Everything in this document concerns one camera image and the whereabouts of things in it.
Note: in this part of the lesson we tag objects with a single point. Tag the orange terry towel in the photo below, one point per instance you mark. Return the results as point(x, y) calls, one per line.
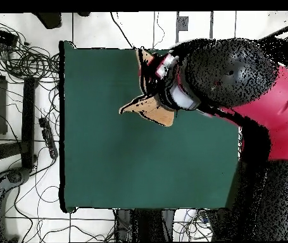
point(156, 114)

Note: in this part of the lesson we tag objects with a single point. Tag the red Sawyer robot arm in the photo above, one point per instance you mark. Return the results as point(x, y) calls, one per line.
point(285, 114)

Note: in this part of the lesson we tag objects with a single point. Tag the dark grey square patch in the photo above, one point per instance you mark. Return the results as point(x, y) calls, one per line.
point(183, 23)

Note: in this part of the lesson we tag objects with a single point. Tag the dark green table cloth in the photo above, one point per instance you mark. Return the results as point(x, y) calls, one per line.
point(121, 164)

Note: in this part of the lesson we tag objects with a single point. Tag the dark rounded object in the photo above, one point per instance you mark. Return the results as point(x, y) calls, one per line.
point(50, 20)

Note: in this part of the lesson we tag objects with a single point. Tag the black power strip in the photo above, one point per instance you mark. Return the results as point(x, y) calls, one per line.
point(48, 138)

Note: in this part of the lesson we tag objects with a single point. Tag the black upright bar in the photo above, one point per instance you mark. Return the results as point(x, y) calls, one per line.
point(28, 121)

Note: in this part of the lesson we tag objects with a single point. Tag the dark grey stand foot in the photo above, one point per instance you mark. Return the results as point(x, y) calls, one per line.
point(14, 176)

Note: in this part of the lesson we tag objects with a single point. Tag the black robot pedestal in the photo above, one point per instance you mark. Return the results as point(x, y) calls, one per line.
point(146, 225)

